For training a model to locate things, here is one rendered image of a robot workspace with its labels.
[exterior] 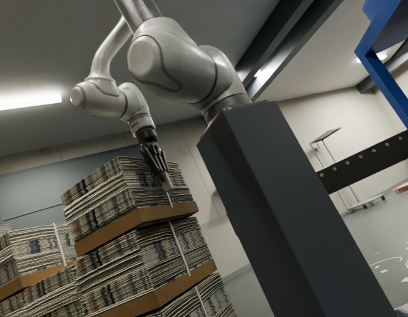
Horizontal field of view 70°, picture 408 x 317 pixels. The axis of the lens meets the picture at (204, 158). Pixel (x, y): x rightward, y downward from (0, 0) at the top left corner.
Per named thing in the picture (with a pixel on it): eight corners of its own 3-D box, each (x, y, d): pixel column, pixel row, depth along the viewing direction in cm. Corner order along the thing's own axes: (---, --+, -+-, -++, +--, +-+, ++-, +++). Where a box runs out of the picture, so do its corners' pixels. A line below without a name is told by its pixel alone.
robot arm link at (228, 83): (257, 97, 95) (228, 44, 101) (230, 87, 80) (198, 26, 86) (220, 124, 104) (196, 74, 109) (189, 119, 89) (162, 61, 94)
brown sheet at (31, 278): (22, 287, 107) (19, 276, 108) (-18, 310, 118) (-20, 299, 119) (102, 261, 140) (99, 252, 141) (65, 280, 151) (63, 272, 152)
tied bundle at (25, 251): (22, 290, 106) (7, 229, 112) (-18, 312, 117) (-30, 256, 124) (102, 262, 140) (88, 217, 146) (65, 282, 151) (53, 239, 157)
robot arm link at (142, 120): (122, 124, 108) (128, 138, 107) (140, 111, 105) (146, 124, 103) (138, 128, 116) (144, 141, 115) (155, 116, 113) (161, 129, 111)
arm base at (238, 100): (281, 100, 90) (272, 85, 92) (223, 112, 79) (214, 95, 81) (251, 130, 105) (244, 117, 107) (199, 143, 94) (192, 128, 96)
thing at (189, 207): (180, 214, 105) (175, 203, 106) (122, 244, 115) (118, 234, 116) (199, 211, 119) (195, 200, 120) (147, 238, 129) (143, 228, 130)
